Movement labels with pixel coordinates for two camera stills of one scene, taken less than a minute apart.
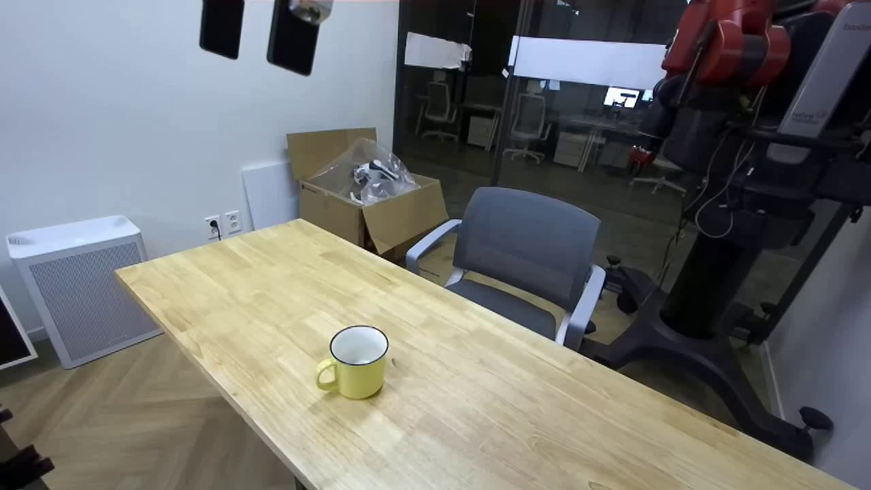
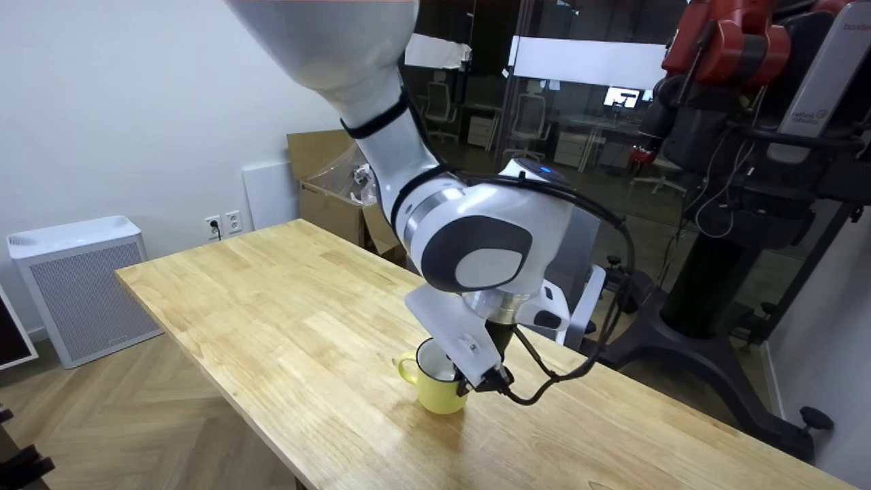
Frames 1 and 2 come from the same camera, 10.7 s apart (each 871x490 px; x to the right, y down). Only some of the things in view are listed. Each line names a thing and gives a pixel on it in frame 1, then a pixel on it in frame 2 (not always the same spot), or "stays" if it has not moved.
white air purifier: [73, 280] stays
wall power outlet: [225, 225] stays
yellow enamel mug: [356, 360] to [432, 378]
